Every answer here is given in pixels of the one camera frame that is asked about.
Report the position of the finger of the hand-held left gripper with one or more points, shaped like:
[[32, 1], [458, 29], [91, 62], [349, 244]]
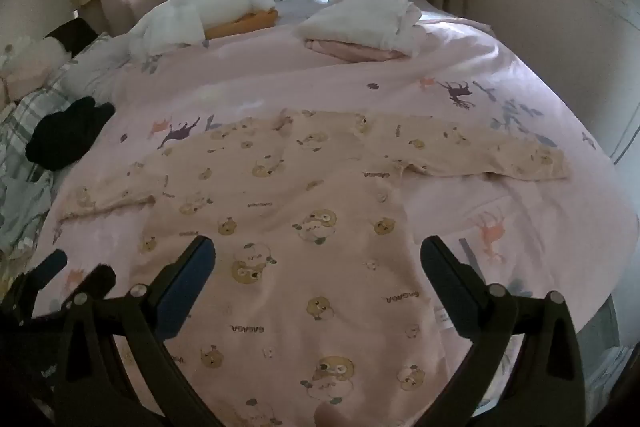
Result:
[[100, 277], [50, 267]]

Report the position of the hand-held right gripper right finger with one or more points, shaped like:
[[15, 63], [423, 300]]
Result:
[[445, 279]]

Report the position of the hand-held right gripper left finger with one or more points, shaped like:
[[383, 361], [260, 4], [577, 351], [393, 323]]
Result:
[[192, 279]]

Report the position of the beige bear print baby shirt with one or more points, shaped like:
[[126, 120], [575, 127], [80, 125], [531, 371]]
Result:
[[300, 187]]

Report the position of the white folded clothes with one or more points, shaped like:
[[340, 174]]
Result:
[[360, 19]]

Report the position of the plaid bedding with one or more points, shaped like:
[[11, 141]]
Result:
[[25, 187]]

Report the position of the black cloth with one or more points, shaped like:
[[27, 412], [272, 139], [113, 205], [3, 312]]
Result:
[[65, 132]]

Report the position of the pink plush cushion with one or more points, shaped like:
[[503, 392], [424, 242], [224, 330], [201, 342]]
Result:
[[27, 82]]

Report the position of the white plush toy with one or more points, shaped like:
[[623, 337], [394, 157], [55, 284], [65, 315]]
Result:
[[35, 52]]

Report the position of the pink animal print blanket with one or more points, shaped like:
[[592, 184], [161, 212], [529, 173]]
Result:
[[350, 77]]

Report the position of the dark pillow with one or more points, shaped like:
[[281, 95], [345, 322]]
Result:
[[75, 34]]

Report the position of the pink folded cloth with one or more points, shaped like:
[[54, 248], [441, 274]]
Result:
[[345, 49]]

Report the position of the orange folded cloth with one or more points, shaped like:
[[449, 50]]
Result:
[[245, 24]]

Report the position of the lavender bed sheet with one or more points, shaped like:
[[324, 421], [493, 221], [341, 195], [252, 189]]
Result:
[[305, 9]]

